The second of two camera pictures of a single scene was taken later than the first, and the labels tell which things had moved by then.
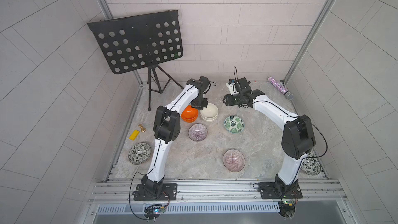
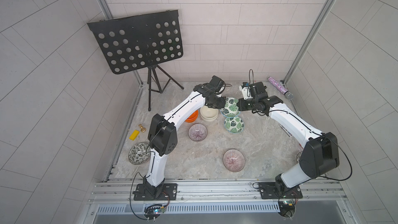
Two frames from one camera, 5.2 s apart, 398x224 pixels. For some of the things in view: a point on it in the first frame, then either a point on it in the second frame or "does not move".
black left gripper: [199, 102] -> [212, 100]
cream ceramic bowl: [209, 120] does not move
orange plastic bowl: [189, 114] does not move
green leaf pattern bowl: [233, 124] does not move
